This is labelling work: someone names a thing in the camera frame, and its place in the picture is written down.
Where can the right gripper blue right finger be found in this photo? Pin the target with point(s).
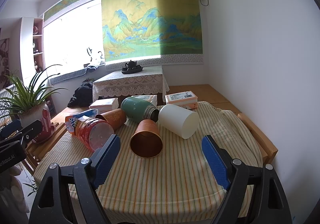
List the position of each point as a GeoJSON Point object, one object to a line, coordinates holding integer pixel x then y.
{"type": "Point", "coordinates": [232, 175]}

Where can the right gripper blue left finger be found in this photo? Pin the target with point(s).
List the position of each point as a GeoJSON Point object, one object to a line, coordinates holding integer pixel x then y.
{"type": "Point", "coordinates": [92, 172]}

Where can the red clear plastic cup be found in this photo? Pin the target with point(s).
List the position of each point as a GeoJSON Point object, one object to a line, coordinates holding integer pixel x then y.
{"type": "Point", "coordinates": [93, 132]}

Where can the orange paper cup rear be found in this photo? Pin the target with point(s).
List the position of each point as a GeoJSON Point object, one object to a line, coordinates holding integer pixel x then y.
{"type": "Point", "coordinates": [115, 118]}

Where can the orange paper cup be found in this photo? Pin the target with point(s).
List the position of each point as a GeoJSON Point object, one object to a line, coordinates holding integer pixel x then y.
{"type": "Point", "coordinates": [115, 118]}
{"type": "Point", "coordinates": [146, 141]}

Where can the orange paper cup front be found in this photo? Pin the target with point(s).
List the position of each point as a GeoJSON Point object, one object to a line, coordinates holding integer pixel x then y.
{"type": "Point", "coordinates": [146, 141]}

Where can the wooden slat plant stand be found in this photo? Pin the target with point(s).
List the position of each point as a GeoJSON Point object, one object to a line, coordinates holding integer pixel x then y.
{"type": "Point", "coordinates": [36, 151]}

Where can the potted spider plant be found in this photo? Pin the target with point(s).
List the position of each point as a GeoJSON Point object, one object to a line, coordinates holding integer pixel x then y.
{"type": "Point", "coordinates": [28, 103]}

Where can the blue orange drink can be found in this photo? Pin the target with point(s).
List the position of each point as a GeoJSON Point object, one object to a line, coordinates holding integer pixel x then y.
{"type": "Point", "coordinates": [72, 120]}

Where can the striped tablecloth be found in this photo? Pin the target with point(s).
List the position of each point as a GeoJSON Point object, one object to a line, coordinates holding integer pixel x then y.
{"type": "Point", "coordinates": [178, 185]}

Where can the tissue pack left white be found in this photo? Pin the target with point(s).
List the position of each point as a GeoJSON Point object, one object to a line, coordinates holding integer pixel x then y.
{"type": "Point", "coordinates": [105, 105]}

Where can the black bag on floor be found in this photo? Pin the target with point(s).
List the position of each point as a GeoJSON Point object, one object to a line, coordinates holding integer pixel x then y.
{"type": "Point", "coordinates": [82, 97]}

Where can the green thermos bottle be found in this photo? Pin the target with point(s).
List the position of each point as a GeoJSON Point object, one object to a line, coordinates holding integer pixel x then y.
{"type": "Point", "coordinates": [139, 109]}

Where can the tissue pack right orange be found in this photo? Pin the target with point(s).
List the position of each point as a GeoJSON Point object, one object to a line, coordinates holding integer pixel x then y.
{"type": "Point", "coordinates": [186, 99]}

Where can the white pink bookshelf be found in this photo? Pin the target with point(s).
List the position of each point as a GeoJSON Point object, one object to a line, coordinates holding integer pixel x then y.
{"type": "Point", "coordinates": [31, 48]}

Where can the tissue pack middle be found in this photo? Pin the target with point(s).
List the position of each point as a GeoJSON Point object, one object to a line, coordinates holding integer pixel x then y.
{"type": "Point", "coordinates": [150, 98]}

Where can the lace covered side table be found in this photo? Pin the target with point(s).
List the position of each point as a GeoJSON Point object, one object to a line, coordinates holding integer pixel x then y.
{"type": "Point", "coordinates": [150, 80]}

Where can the black teapot on tray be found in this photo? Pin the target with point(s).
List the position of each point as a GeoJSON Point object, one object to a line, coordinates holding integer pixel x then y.
{"type": "Point", "coordinates": [131, 67]}

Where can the landscape painting blind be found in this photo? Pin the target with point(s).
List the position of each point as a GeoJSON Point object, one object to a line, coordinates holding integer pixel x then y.
{"type": "Point", "coordinates": [157, 31]}

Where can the ink painting wall scroll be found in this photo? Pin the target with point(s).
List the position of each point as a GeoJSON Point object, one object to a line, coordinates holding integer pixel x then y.
{"type": "Point", "coordinates": [4, 61]}

